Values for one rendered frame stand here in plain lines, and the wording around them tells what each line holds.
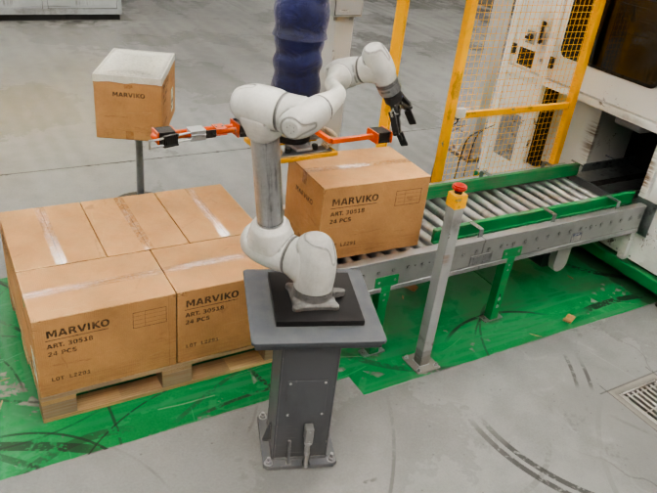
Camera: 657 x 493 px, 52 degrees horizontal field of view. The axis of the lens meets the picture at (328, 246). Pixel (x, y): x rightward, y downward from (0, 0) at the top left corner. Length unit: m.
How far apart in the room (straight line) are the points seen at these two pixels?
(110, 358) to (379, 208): 1.43
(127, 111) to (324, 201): 1.66
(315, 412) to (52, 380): 1.13
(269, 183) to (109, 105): 2.15
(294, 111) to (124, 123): 2.38
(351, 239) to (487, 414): 1.08
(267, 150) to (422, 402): 1.66
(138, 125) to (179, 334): 1.65
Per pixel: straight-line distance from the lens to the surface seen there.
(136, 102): 4.35
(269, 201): 2.44
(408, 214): 3.46
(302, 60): 2.94
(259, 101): 2.22
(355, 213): 3.28
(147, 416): 3.26
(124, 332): 3.09
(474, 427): 3.40
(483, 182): 4.36
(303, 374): 2.73
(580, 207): 4.37
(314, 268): 2.49
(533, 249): 4.05
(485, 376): 3.72
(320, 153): 3.10
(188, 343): 3.25
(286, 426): 2.92
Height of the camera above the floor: 2.26
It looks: 30 degrees down
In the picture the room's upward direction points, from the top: 7 degrees clockwise
